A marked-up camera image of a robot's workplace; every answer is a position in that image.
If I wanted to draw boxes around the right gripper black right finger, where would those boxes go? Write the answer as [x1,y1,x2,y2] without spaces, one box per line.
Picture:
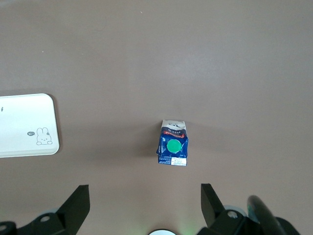
[199,183,260,235]

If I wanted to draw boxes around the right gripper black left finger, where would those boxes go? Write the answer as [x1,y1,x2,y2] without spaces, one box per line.
[0,185,90,235]

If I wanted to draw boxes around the blue white milk carton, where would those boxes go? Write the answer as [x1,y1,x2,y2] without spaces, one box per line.
[156,119,189,167]

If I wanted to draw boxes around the cream rabbit print tray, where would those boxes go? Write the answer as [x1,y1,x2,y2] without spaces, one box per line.
[0,93,60,159]

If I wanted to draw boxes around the brown table mat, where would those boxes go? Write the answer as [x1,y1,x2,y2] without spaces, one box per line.
[0,0,313,235]

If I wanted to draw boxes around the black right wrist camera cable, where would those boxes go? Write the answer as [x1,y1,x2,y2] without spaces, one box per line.
[246,195,281,235]

